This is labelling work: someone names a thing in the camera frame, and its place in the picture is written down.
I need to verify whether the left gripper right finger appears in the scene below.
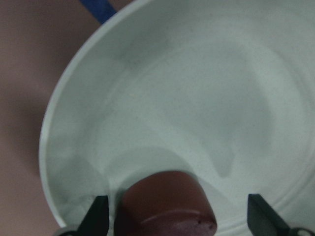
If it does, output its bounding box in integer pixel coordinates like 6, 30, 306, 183
247, 194, 300, 236

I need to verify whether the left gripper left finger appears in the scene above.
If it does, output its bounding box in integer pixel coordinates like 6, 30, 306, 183
77, 196, 109, 236

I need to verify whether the dark red bun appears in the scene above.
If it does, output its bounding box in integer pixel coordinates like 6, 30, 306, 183
114, 171, 218, 236

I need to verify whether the light green plate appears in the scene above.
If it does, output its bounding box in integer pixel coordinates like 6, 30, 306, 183
39, 0, 315, 236

